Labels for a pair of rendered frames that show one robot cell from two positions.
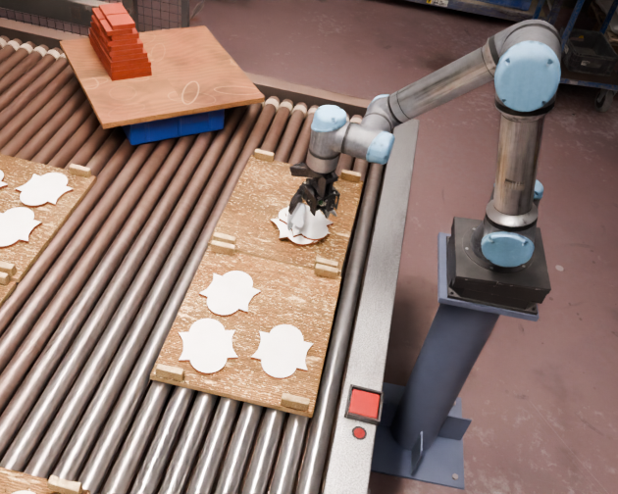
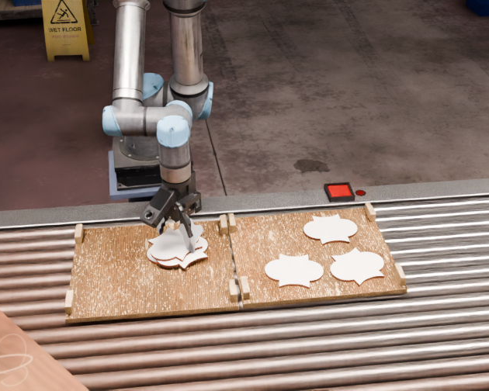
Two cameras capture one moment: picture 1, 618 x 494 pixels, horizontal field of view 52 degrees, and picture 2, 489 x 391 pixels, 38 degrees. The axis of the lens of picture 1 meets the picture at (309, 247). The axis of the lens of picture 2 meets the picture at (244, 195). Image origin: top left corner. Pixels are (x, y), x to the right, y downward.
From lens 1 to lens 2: 205 cm
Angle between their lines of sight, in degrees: 74
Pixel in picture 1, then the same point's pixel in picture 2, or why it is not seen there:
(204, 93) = not seen: outside the picture
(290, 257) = (223, 250)
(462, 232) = (136, 161)
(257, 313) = (302, 251)
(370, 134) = (182, 109)
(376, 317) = (253, 201)
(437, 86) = (141, 52)
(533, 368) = not seen: hidden behind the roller
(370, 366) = (303, 196)
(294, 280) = (251, 241)
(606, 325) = not seen: outside the picture
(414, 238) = not seen: outside the picture
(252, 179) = (116, 304)
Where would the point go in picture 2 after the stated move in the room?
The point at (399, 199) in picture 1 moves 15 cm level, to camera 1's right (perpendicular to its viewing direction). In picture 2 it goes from (88, 209) to (88, 181)
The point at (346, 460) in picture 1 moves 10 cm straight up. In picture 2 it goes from (383, 194) to (387, 166)
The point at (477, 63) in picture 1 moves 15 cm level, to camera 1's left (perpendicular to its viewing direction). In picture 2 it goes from (141, 13) to (147, 36)
